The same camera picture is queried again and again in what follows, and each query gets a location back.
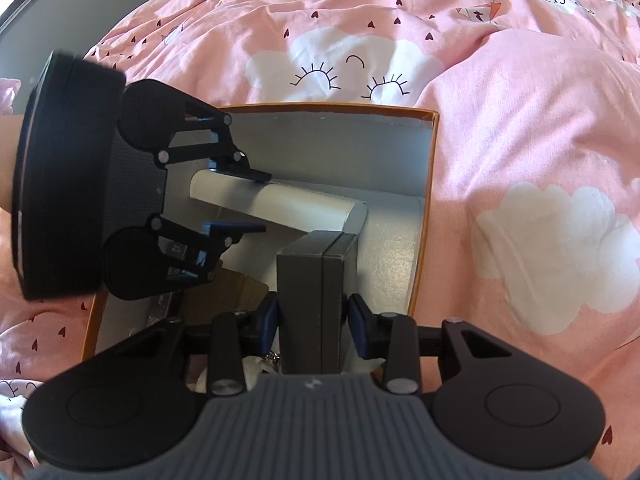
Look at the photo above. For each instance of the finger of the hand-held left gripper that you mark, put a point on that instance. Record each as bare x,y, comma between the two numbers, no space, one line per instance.
235,229
240,165

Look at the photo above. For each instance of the person's left forearm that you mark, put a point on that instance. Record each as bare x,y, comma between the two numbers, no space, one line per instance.
7,160

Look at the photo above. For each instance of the long white box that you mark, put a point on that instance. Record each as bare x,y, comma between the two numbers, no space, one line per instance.
300,207

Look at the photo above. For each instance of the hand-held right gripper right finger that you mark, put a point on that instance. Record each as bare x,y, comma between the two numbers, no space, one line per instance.
357,325

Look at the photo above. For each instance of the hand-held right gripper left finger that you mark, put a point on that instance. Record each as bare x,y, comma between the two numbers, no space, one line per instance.
270,325

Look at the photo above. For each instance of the black square box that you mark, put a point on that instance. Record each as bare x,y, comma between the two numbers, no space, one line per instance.
310,310

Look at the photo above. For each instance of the brown cardboard box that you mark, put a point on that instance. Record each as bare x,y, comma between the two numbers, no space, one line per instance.
235,292

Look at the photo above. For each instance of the orange cardboard box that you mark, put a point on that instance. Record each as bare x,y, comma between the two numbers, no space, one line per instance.
380,160

